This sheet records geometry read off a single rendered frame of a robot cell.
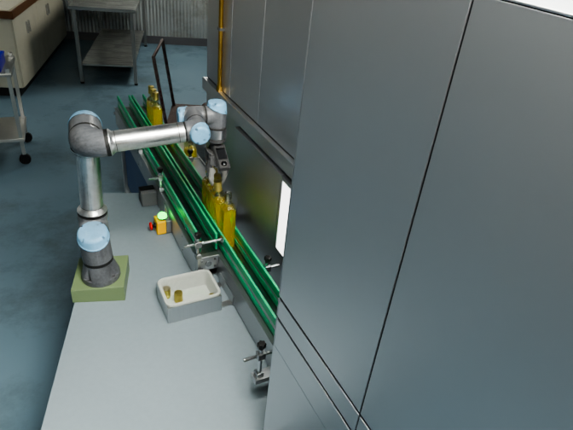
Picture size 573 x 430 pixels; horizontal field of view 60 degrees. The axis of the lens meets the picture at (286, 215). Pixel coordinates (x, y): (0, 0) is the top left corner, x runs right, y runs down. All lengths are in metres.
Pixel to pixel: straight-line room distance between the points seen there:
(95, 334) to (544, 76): 1.80
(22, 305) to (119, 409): 1.72
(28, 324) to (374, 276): 2.67
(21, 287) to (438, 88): 3.16
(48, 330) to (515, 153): 2.90
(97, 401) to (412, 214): 1.37
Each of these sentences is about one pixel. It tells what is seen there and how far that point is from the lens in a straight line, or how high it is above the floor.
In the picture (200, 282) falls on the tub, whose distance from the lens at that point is 2.18.
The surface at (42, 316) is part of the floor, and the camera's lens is 3.32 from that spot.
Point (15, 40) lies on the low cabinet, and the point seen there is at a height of 0.63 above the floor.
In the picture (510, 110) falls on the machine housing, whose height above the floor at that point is 2.03.
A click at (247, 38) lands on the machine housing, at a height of 1.71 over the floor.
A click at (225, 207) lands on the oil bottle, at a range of 2.11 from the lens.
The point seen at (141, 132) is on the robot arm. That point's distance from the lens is 1.85.
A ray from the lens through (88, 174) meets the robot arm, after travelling 2.05.
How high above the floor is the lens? 2.20
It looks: 32 degrees down
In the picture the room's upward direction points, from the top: 6 degrees clockwise
